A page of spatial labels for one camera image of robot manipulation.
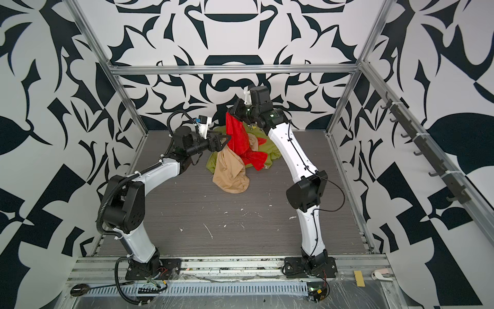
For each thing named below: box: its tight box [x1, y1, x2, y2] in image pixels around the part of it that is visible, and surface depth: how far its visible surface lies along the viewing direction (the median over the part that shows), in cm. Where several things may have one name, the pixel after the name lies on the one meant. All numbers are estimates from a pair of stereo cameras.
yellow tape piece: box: [353, 270, 366, 288], surface depth 74 cm
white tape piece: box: [371, 271, 394, 282], surface depth 73 cm
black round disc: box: [70, 283, 91, 297], surface depth 70 cm
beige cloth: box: [212, 133, 259, 194], surface depth 96 cm
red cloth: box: [225, 112, 268, 172], surface depth 100 cm
